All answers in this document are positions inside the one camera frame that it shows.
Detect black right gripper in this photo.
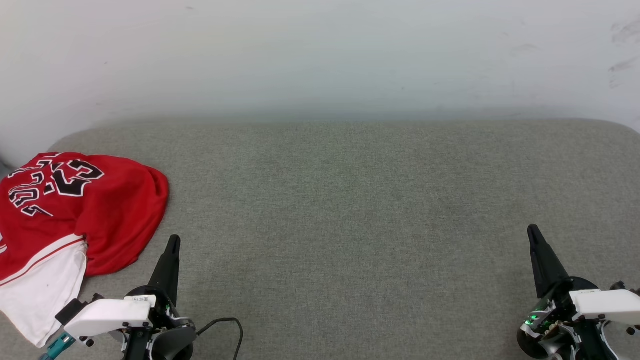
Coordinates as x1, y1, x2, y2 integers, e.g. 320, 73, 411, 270
516, 224, 619, 360

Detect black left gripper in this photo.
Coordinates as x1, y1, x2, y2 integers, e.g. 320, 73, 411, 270
122, 235, 197, 360

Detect red basketball jersey white sleeves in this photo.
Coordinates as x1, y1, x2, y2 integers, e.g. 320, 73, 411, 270
0, 151, 170, 348

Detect grey fabric sofa cushion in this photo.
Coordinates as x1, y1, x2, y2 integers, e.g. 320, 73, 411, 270
0, 117, 640, 360

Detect thin black left gripper cable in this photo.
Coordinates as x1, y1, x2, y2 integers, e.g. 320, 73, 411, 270
195, 317, 245, 360

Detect teal left camera connector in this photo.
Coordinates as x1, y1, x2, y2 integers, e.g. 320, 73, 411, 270
39, 332, 77, 360

